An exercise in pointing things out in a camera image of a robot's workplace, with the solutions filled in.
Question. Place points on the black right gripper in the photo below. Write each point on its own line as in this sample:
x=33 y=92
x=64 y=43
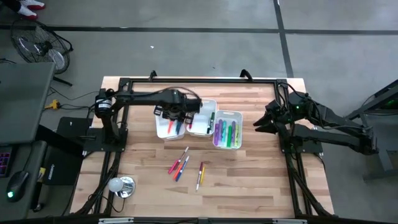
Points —
x=280 y=112

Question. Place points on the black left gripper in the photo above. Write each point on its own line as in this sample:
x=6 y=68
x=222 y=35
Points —
x=180 y=102

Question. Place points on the orange cap fine marker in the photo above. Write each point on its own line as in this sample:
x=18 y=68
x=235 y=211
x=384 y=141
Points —
x=170 y=128

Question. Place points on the red white marker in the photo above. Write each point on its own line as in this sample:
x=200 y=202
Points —
x=190 y=126

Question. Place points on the yellow-green highlighter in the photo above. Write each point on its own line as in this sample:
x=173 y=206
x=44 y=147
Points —
x=237 y=137

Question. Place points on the green dry-erase marker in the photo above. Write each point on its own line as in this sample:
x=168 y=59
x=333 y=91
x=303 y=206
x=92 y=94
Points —
x=212 y=118

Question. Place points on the green highlighter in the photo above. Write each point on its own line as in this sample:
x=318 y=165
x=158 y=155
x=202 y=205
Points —
x=229 y=137

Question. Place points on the teal highlighter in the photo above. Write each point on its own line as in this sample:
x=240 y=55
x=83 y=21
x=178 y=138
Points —
x=224 y=132

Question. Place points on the blue marker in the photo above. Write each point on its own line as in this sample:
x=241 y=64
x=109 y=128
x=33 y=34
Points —
x=185 y=161

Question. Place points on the pink white marker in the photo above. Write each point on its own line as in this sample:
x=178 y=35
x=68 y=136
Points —
x=172 y=168

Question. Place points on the white purple marker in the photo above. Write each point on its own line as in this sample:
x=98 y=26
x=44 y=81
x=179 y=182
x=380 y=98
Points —
x=200 y=168

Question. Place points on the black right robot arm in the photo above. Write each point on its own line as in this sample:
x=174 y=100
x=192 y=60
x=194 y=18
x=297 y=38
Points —
x=335 y=137

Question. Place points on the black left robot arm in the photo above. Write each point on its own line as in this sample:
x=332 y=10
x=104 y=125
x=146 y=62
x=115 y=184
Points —
x=140 y=99

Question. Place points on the white plastic bin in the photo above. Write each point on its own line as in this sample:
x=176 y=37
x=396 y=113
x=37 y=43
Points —
x=227 y=115
x=161 y=130
x=202 y=118

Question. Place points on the yellow highlighter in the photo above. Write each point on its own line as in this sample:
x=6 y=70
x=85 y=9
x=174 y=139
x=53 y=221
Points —
x=202 y=177

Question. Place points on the silver clamp lamp with bulb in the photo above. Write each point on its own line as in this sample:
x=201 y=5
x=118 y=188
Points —
x=115 y=184

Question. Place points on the black side table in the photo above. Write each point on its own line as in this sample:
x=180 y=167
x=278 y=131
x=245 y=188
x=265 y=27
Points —
x=382 y=161

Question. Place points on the yellow power plug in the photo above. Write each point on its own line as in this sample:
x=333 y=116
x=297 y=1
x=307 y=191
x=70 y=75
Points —
x=53 y=105

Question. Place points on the black box with lettering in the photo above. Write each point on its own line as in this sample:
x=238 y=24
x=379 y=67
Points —
x=62 y=168

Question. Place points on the grey flat panel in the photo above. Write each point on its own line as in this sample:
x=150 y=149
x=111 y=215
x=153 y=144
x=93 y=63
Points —
x=25 y=99

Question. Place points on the black floor fan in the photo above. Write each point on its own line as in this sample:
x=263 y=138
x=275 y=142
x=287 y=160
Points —
x=40 y=46

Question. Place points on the black computer mouse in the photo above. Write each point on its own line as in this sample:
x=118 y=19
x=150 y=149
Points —
x=17 y=186

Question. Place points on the backlit keyboard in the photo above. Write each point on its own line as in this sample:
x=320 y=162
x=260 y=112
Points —
x=4 y=161

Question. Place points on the person's foot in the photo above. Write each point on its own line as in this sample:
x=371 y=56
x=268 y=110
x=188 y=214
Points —
x=26 y=13
x=32 y=4

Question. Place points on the black aluminium rig frame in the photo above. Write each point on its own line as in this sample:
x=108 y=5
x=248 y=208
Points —
x=202 y=80

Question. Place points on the black hook bracket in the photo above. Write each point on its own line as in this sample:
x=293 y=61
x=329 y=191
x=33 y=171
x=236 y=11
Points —
x=152 y=75
x=247 y=74

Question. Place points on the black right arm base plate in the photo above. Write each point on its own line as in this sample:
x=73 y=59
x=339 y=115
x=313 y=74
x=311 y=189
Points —
x=314 y=148

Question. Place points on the silver mount bar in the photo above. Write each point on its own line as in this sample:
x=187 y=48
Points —
x=115 y=221
x=289 y=221

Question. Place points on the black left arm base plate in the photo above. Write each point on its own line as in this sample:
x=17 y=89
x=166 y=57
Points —
x=71 y=130

